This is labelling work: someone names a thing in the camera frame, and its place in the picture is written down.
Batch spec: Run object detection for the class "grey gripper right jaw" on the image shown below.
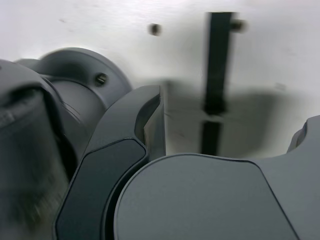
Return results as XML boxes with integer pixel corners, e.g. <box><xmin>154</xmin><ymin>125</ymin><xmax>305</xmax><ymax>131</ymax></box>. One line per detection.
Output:
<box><xmin>113</xmin><ymin>116</ymin><xmax>320</xmax><ymax>240</ymax></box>

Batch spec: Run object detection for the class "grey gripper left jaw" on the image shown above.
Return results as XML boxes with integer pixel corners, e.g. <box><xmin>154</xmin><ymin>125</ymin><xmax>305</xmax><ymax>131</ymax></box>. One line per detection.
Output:
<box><xmin>51</xmin><ymin>84</ymin><xmax>167</xmax><ymax>240</ymax></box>

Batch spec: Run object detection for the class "black tape strip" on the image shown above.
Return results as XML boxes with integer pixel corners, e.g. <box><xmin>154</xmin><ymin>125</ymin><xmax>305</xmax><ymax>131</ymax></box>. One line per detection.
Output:
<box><xmin>201</xmin><ymin>11</ymin><xmax>235</xmax><ymax>156</ymax></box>

